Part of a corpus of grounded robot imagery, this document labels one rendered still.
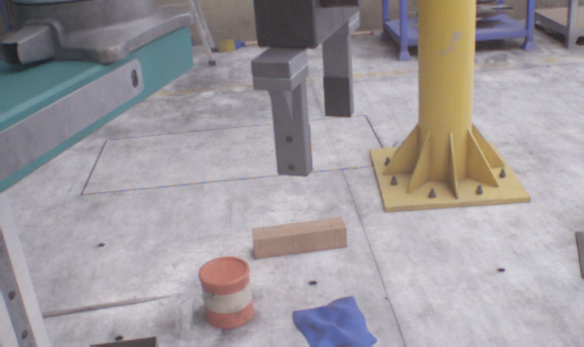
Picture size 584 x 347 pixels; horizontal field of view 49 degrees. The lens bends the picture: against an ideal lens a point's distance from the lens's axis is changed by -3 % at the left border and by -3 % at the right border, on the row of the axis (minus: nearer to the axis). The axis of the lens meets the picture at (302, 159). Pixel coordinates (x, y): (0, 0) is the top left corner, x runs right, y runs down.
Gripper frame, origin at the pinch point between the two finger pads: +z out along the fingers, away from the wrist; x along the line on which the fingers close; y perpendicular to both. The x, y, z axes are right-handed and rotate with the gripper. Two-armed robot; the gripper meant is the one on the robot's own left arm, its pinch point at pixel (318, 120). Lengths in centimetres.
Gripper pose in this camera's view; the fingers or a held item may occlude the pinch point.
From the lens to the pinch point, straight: 58.3
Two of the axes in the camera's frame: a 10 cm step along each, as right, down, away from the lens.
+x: 3.1, -4.1, 8.6
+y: 9.5, 0.7, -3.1
